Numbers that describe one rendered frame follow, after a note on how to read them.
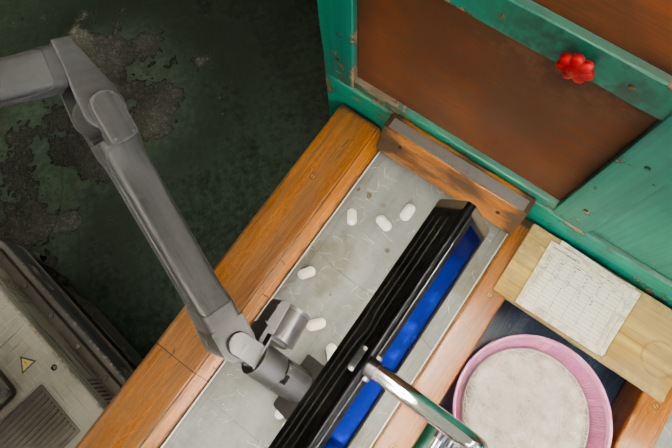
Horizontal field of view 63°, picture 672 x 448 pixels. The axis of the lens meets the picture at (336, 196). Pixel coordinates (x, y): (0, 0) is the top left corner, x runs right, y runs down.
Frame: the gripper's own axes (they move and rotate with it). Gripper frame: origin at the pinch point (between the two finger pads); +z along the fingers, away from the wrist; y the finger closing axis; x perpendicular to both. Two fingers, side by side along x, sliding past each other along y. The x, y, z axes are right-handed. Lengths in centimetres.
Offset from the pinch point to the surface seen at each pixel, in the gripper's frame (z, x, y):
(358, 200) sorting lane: -12.7, 13.9, 34.2
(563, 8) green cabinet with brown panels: -36, -37, 50
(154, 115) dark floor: -35, 129, 38
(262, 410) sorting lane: -6.2, 8.9, -7.7
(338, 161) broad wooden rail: -20.0, 16.7, 38.0
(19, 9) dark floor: -91, 177, 42
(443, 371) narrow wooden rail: 9.1, -7.6, 16.3
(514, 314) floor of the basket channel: 19.9, -5.2, 34.1
